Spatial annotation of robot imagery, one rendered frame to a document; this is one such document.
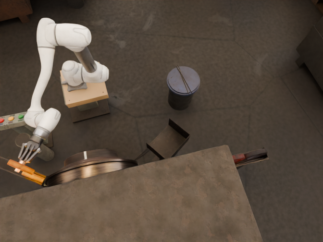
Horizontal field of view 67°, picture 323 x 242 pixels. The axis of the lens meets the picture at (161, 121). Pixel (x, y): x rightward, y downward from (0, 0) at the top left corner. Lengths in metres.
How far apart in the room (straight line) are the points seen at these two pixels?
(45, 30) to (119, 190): 1.27
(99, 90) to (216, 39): 1.66
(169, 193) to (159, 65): 2.40
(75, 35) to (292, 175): 2.32
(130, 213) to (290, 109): 2.60
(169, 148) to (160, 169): 1.22
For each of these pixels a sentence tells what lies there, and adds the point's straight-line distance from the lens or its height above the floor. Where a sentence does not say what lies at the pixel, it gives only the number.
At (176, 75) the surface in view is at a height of 0.43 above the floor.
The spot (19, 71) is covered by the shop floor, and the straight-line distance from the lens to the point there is 3.29.
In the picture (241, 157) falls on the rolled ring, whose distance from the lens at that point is 1.81.
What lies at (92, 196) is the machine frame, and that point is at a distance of 0.68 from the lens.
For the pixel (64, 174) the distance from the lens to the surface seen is 1.18.
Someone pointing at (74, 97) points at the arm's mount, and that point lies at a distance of 2.37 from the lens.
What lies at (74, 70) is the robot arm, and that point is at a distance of 2.20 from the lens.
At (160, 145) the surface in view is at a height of 0.60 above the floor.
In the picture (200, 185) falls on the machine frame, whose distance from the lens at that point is 0.67.
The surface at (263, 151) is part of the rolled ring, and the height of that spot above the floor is 0.74.
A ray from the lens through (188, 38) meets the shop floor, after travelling 3.23.
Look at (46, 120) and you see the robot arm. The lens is 1.72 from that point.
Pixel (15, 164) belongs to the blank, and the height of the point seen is 0.98.
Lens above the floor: 2.41
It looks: 68 degrees down
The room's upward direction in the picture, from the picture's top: 4 degrees clockwise
